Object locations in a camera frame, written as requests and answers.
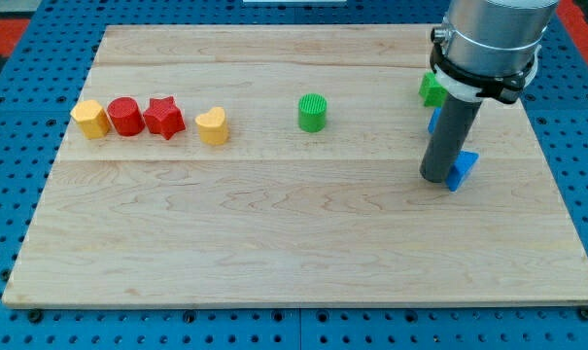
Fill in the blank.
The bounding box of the yellow heart block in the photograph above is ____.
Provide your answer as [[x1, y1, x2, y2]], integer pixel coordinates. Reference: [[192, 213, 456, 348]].
[[194, 106, 229, 146]]

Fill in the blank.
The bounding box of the wooden board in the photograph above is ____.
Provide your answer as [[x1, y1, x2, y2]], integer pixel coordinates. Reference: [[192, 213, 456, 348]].
[[2, 24, 588, 309]]

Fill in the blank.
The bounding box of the red star block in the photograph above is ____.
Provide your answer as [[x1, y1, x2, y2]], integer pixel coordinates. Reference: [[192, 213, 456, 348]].
[[143, 96, 186, 140]]

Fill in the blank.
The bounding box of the blue block behind rod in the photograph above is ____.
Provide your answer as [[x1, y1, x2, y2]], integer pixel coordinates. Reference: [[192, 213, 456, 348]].
[[428, 107, 442, 134]]

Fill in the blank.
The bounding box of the green block behind arm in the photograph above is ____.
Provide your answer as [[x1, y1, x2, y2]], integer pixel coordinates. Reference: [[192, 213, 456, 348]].
[[418, 72, 447, 107]]

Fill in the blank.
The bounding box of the yellow hexagon block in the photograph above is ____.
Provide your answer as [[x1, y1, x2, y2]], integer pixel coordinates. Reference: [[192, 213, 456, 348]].
[[70, 99, 111, 139]]

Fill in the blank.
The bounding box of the green cylinder block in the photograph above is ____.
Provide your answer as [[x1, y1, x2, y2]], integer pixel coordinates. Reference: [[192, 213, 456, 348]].
[[298, 93, 328, 133]]

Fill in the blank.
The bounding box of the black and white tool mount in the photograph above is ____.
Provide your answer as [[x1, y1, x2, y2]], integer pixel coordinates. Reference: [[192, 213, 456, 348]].
[[430, 27, 540, 104]]

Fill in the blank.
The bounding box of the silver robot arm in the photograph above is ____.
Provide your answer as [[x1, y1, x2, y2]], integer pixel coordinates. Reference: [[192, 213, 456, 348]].
[[420, 0, 559, 183]]

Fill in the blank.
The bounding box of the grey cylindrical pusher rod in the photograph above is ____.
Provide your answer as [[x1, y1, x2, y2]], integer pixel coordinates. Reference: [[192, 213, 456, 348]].
[[419, 94, 482, 183]]

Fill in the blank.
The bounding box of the red cylinder block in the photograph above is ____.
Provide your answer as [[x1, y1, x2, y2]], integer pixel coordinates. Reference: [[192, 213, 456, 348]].
[[107, 96, 145, 136]]

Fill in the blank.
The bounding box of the blue triangle block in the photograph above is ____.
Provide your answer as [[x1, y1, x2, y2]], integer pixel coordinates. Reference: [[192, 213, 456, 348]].
[[445, 151, 479, 192]]

